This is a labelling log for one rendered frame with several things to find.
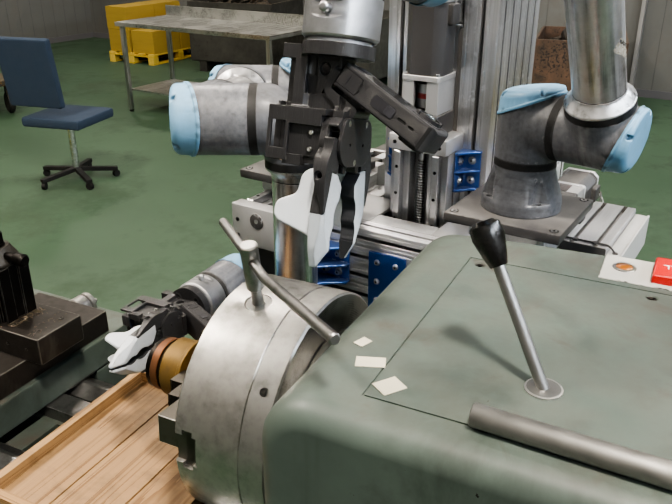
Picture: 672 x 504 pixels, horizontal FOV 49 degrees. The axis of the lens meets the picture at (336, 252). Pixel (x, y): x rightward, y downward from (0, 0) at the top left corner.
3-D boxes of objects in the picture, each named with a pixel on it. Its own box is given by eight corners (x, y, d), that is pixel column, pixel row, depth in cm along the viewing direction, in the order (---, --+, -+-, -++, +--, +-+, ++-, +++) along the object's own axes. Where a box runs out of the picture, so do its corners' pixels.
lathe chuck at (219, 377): (360, 408, 116) (346, 242, 99) (259, 576, 93) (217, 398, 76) (311, 393, 120) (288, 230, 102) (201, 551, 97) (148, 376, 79)
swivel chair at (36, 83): (86, 163, 557) (66, 27, 516) (134, 177, 528) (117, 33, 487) (16, 183, 514) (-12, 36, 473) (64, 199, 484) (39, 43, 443)
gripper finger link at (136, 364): (88, 379, 107) (130, 349, 115) (119, 390, 105) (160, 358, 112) (85, 361, 106) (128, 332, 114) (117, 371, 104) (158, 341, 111)
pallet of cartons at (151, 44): (212, 54, 1037) (208, 1, 1008) (150, 66, 945) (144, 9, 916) (168, 49, 1079) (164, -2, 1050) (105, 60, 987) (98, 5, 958)
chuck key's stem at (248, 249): (250, 319, 91) (235, 242, 85) (266, 313, 92) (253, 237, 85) (256, 329, 89) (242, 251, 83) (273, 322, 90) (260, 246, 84)
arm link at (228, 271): (262, 295, 135) (260, 253, 131) (228, 322, 126) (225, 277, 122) (226, 287, 138) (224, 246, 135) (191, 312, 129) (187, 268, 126)
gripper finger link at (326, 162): (320, 218, 71) (339, 132, 72) (336, 221, 70) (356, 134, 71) (299, 209, 67) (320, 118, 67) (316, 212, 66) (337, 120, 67)
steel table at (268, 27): (273, 137, 626) (269, 23, 588) (124, 111, 715) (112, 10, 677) (317, 121, 679) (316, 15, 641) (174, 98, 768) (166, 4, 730)
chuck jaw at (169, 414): (252, 386, 95) (197, 432, 85) (253, 419, 96) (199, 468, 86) (184, 365, 99) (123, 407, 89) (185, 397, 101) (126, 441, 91)
